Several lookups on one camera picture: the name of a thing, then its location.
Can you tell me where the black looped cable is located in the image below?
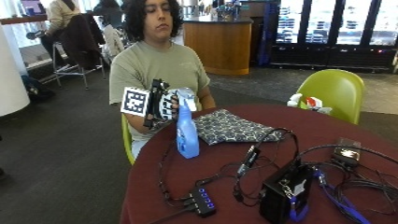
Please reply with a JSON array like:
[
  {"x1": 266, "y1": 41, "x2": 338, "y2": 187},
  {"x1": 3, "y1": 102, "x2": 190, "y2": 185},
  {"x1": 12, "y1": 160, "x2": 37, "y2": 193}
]
[{"x1": 232, "y1": 127, "x2": 301, "y2": 208}]

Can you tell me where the blue lanyard strap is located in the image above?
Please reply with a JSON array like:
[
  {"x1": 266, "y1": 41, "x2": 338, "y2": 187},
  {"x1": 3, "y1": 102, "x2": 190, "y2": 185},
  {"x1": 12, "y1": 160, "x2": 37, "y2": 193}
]
[{"x1": 289, "y1": 169, "x2": 373, "y2": 224}]

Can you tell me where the white cube with black markers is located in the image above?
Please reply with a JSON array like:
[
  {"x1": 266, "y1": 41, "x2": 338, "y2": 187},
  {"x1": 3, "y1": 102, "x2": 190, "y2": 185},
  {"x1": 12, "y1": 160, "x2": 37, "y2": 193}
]
[{"x1": 120, "y1": 86, "x2": 152, "y2": 118}]

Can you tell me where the dark jacket on stool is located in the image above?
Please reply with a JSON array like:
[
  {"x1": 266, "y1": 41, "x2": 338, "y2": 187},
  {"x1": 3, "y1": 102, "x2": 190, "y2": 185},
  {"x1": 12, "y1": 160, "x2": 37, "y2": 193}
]
[{"x1": 59, "y1": 12, "x2": 107, "y2": 71}]

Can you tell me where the wooden round counter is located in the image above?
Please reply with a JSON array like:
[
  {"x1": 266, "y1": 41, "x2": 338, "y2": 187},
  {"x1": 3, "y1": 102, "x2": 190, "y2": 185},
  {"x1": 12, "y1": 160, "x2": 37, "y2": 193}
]
[{"x1": 181, "y1": 15, "x2": 254, "y2": 77}]

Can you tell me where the patterned grey cloth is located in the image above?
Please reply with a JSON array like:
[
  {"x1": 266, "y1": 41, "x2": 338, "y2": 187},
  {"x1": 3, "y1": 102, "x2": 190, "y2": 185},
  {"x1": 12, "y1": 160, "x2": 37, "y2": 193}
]
[{"x1": 192, "y1": 108, "x2": 289, "y2": 147}]

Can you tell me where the black box device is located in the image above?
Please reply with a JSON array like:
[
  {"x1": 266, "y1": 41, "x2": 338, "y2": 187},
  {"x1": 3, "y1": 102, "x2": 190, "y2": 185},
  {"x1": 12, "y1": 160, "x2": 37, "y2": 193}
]
[{"x1": 258, "y1": 163, "x2": 317, "y2": 224}]

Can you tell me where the black cable to glove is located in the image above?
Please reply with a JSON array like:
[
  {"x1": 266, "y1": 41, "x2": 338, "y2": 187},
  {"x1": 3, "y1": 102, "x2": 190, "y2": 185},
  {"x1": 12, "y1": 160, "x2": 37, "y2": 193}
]
[{"x1": 156, "y1": 140, "x2": 197, "y2": 209}]

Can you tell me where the black hub with blue lights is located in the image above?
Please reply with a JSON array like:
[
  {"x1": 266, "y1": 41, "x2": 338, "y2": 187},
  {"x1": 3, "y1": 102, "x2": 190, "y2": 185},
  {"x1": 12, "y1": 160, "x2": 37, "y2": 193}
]
[{"x1": 182, "y1": 186, "x2": 218, "y2": 218}]

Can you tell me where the white round column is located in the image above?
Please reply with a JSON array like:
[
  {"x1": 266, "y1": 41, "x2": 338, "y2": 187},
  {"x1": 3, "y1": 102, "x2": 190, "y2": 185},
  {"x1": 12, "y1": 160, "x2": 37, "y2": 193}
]
[{"x1": 0, "y1": 23, "x2": 32, "y2": 118}]

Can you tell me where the black inline cable adapter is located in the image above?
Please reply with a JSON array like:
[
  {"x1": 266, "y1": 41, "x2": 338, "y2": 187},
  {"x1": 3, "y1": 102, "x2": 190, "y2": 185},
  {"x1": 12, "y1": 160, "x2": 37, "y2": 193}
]
[{"x1": 237, "y1": 145, "x2": 262, "y2": 175}]

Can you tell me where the the person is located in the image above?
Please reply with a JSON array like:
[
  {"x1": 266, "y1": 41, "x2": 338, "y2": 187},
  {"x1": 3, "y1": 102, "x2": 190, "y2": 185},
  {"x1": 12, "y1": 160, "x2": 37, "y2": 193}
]
[{"x1": 108, "y1": 0, "x2": 218, "y2": 161}]

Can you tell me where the green chair under person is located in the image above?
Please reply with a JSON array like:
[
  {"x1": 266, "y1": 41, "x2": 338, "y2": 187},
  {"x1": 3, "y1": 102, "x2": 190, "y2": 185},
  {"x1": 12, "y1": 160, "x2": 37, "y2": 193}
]
[{"x1": 121, "y1": 113, "x2": 137, "y2": 166}]

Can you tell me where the dark bag on floor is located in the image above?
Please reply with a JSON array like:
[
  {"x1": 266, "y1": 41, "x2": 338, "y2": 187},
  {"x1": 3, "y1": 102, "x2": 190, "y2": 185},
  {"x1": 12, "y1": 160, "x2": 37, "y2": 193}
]
[{"x1": 20, "y1": 74, "x2": 57, "y2": 102}]

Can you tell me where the metal bar stool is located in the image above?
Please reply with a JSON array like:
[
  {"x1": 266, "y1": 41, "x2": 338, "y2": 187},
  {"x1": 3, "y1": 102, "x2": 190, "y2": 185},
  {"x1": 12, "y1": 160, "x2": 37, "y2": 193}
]
[{"x1": 40, "y1": 41, "x2": 107, "y2": 91}]

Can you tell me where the tangle of black cables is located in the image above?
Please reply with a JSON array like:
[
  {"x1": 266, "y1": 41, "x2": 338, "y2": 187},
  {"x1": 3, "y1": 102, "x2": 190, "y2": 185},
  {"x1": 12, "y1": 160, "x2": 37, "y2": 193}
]
[{"x1": 296, "y1": 143, "x2": 398, "y2": 218}]

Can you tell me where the small black flat device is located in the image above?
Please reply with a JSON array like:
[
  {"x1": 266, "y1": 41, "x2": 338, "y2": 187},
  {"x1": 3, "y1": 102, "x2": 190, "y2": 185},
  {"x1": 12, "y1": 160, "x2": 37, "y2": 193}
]
[{"x1": 332, "y1": 137, "x2": 363, "y2": 167}]

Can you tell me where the green shell chair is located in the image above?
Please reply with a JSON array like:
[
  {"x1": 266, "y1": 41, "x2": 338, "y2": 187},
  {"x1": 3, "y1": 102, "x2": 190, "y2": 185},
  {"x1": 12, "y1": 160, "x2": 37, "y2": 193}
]
[{"x1": 294, "y1": 68, "x2": 366, "y2": 126}]

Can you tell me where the glass door drinks fridge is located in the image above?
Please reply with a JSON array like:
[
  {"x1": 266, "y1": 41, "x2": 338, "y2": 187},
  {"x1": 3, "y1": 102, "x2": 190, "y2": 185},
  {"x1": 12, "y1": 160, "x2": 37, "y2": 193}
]
[{"x1": 256, "y1": 0, "x2": 398, "y2": 73}]

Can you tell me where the blue spray bottle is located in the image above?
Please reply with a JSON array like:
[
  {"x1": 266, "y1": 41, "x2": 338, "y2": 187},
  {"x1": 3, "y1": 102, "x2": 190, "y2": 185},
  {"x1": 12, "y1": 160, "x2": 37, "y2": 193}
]
[{"x1": 173, "y1": 87, "x2": 201, "y2": 160}]

